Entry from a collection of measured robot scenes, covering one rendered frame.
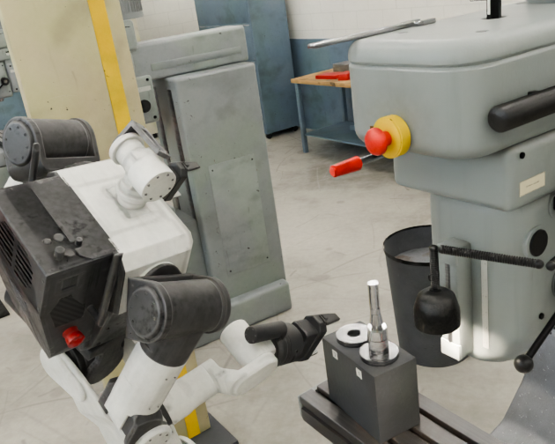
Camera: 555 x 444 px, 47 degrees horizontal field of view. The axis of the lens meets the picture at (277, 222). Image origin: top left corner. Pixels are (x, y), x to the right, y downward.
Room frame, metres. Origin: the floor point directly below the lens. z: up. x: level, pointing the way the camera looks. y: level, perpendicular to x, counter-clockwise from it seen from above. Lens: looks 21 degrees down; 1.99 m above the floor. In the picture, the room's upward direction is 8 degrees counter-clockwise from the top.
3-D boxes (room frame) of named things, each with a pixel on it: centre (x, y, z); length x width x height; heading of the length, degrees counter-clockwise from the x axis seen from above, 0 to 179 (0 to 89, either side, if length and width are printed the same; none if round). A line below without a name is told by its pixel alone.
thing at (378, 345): (1.25, -0.19, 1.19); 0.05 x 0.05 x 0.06
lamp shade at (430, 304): (0.87, -0.23, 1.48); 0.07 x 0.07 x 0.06
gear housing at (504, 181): (1.02, -0.41, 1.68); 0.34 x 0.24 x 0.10; 122
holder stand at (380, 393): (1.29, -0.17, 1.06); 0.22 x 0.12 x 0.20; 26
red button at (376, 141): (0.86, -0.16, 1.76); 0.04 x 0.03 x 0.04; 32
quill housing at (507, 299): (1.00, -0.38, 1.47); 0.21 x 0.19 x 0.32; 32
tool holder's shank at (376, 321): (1.25, -0.19, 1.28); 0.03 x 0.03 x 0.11
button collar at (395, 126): (0.88, -0.18, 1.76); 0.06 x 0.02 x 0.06; 32
